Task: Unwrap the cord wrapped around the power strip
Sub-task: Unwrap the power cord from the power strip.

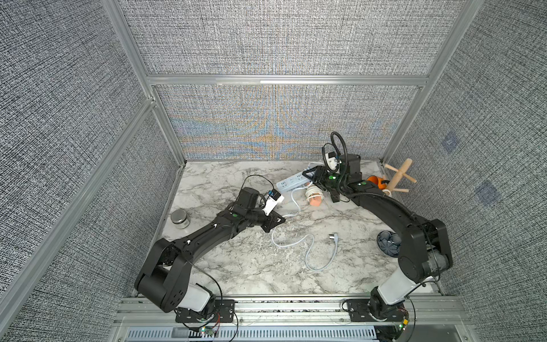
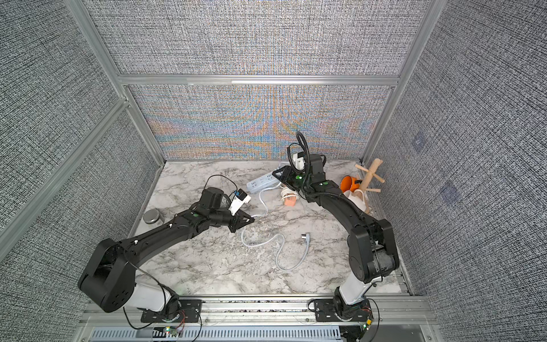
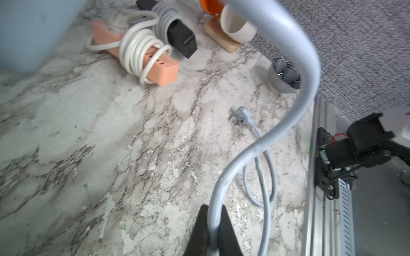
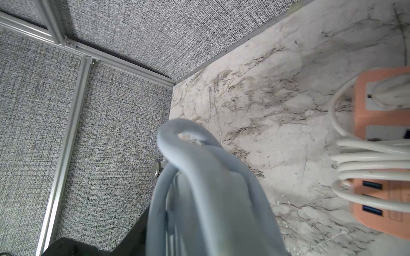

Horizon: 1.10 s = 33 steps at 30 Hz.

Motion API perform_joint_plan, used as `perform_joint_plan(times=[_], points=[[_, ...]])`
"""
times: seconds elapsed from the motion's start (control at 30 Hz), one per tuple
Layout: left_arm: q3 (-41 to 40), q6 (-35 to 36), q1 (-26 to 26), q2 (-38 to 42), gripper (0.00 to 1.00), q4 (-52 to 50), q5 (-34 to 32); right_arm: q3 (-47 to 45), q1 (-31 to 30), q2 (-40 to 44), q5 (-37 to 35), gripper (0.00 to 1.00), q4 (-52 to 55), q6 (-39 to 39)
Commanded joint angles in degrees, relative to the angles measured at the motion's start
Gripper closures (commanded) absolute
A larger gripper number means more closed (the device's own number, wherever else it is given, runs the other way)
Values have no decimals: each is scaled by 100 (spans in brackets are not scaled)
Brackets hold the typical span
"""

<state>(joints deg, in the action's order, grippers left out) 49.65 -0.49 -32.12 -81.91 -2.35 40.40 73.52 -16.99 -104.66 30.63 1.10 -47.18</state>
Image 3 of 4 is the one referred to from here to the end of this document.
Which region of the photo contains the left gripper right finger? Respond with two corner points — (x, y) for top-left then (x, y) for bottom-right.
(218, 205), (243, 256)

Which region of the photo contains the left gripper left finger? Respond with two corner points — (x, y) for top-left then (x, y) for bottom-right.
(183, 204), (209, 256)

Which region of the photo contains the light blue power strip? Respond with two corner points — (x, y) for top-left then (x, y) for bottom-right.
(0, 0), (321, 256)

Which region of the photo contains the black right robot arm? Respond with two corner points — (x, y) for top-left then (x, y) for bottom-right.
(320, 103), (410, 169)

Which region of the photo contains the grey cup with spoons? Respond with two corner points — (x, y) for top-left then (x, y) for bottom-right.
(268, 58), (301, 94)

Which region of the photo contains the wooden mug tree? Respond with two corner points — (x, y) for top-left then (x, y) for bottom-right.
(204, 15), (241, 53)

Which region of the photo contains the white mug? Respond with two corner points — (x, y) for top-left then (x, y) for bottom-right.
(220, 4), (257, 44)

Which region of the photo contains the orange mug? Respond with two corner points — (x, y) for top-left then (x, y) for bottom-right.
(200, 0), (225, 16)

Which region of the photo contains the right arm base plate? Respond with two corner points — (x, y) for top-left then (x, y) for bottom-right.
(315, 127), (360, 200)

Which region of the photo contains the black power strip grey cord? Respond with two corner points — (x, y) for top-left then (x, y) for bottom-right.
(136, 0), (199, 60)

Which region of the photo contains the pink power strip white cord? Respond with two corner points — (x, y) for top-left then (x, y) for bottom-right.
(85, 8), (180, 87)

